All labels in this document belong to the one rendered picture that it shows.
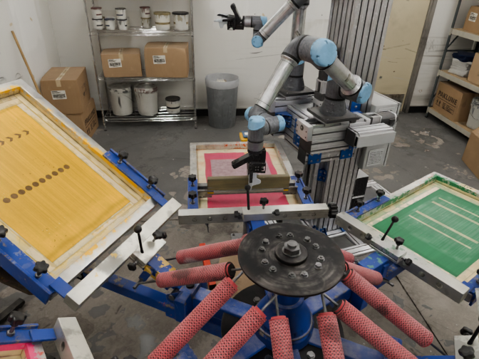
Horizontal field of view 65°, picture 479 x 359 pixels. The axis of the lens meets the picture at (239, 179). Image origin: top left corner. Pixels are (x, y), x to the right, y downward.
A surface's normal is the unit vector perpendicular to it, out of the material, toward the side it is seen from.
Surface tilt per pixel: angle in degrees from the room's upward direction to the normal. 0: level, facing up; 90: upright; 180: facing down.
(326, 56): 85
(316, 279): 0
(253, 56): 90
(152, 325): 0
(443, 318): 0
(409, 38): 90
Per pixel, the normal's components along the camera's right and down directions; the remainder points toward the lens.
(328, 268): 0.03, -0.86
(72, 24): 0.11, 0.50
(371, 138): 0.36, 0.48
